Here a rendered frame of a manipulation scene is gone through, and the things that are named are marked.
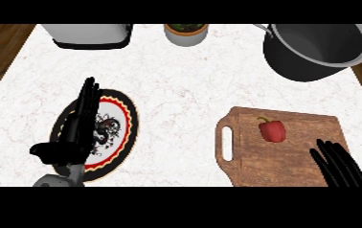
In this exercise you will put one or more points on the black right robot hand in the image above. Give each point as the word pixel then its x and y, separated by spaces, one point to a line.
pixel 340 168

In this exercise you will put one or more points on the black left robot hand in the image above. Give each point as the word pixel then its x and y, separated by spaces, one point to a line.
pixel 77 132

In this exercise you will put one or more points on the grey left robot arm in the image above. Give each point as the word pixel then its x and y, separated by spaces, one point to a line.
pixel 59 177

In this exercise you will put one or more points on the brown wooden cutting board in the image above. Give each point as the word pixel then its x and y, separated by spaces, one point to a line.
pixel 278 155

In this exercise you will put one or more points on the red bell pepper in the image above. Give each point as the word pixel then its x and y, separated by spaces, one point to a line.
pixel 272 130

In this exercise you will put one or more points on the dark grey pot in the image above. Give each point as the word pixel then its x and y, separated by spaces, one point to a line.
pixel 310 51

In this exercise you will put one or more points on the decorated black-rimmed plate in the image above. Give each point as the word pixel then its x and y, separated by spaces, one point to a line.
pixel 115 126

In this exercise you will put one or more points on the white and black appliance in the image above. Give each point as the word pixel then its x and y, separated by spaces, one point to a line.
pixel 88 35

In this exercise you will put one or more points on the small potted plant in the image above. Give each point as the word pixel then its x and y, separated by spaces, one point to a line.
pixel 186 34

